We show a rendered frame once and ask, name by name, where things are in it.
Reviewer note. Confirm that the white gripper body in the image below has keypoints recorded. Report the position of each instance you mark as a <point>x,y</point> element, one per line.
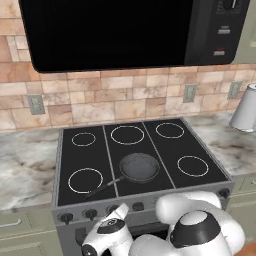
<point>121,210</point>

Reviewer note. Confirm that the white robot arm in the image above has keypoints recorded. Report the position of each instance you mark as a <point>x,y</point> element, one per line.
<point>200,226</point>

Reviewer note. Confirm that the black stove knob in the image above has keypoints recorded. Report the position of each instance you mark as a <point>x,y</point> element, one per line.
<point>111,209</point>
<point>138,206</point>
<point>66,218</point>
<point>224,192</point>
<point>90,213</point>

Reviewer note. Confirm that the grey stove with black hob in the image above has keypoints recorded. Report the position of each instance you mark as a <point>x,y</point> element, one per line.
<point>86,156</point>

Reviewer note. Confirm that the dark grey frying pan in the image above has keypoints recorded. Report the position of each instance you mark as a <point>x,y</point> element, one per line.
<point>140,167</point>

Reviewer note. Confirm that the dark oven door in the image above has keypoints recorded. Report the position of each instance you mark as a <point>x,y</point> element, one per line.
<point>71,240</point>

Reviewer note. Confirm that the pale green drawer front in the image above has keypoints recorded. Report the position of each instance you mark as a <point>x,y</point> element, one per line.
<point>30,221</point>
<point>245,186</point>

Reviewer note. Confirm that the pale green cupboard door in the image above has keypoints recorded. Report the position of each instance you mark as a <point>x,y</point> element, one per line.
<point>245,216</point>
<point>30,246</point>

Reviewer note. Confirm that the white paper towel roll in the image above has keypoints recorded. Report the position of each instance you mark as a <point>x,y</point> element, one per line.
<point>246,110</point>

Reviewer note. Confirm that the black microwave oven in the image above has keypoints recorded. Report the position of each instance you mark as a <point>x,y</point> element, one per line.
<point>110,33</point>

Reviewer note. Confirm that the grey wall socket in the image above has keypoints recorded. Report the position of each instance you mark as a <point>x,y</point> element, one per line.
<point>235,90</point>
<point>36,104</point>
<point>190,93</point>

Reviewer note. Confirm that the pale green wall cupboard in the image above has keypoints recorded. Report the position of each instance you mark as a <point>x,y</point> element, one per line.
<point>247,36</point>

